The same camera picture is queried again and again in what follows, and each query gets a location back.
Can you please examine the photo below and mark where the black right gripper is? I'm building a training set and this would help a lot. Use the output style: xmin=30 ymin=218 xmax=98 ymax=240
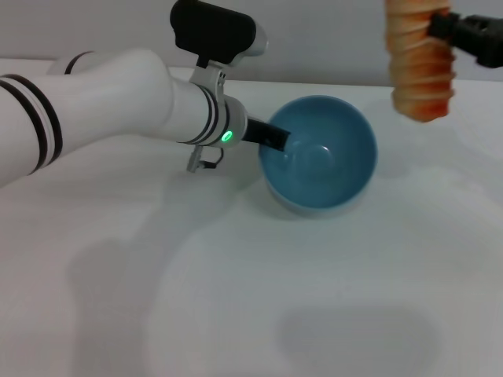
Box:
xmin=427 ymin=10 xmax=503 ymax=68

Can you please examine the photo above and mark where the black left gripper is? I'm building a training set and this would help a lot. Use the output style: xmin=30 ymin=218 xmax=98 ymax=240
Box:
xmin=240 ymin=116 xmax=292 ymax=153

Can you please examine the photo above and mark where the blue bowl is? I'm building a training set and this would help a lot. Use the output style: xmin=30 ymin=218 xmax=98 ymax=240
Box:
xmin=256 ymin=94 xmax=380 ymax=218

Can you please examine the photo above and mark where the orange ridged bread loaf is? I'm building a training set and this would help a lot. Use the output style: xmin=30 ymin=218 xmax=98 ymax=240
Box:
xmin=384 ymin=0 xmax=457 ymax=124

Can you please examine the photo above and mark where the left arm cable with plug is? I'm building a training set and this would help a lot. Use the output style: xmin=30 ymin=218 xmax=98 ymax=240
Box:
xmin=185 ymin=145 xmax=226 ymax=174

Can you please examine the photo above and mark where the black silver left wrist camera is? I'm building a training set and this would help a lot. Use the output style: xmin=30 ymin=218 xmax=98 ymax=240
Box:
xmin=169 ymin=0 xmax=270 ymax=67

